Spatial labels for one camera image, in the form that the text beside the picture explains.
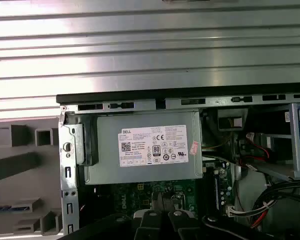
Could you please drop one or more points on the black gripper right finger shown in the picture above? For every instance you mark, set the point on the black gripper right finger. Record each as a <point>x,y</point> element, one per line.
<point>180,225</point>

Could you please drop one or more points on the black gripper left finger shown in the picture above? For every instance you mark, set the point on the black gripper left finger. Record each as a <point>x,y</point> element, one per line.
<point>147,225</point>

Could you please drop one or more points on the blue RAM stick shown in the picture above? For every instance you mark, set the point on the blue RAM stick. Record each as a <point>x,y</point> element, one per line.
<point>12,208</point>

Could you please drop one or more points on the dark installed RAM stick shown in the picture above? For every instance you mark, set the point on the dark installed RAM stick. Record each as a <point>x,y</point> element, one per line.
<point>211,190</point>

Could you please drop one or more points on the CPU socket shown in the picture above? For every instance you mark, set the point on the CPU socket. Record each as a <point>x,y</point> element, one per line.
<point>180,200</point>

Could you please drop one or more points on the green motherboard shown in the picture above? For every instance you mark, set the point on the green motherboard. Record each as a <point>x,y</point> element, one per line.
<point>132,200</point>

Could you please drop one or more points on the grey power supply unit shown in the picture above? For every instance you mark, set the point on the grey power supply unit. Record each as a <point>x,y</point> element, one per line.
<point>107,150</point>

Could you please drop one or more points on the black PC case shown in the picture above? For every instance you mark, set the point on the black PC case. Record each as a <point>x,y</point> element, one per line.
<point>140,105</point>

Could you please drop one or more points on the grey parts rack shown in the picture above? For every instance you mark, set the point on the grey parts rack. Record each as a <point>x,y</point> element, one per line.
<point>20,162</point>

